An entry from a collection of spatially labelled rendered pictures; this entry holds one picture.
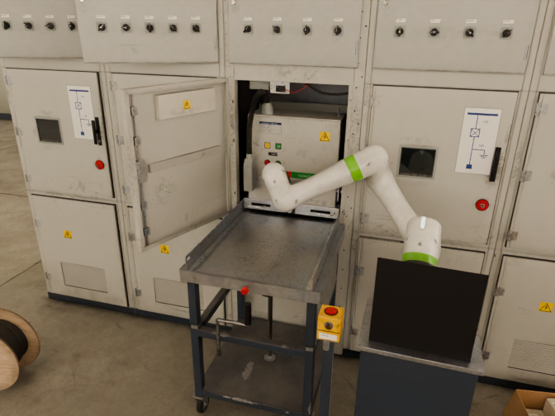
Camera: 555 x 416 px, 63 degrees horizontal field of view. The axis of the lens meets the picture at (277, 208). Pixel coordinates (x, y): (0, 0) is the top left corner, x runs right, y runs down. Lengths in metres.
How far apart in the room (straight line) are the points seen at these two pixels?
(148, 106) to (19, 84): 1.17
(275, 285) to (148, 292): 1.38
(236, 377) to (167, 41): 1.69
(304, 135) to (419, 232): 0.88
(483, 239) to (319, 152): 0.92
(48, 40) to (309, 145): 1.47
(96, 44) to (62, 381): 1.79
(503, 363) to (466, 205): 0.93
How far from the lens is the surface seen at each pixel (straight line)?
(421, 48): 2.20
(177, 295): 3.01
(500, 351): 2.78
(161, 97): 2.11
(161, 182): 2.21
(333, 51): 2.22
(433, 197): 2.33
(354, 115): 2.26
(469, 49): 2.21
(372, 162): 1.97
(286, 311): 2.78
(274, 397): 2.36
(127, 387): 2.76
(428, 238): 1.78
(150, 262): 2.97
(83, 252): 3.24
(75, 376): 2.92
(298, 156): 2.41
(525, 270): 2.54
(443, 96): 2.22
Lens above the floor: 1.84
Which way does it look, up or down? 22 degrees down
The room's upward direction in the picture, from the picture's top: 1 degrees clockwise
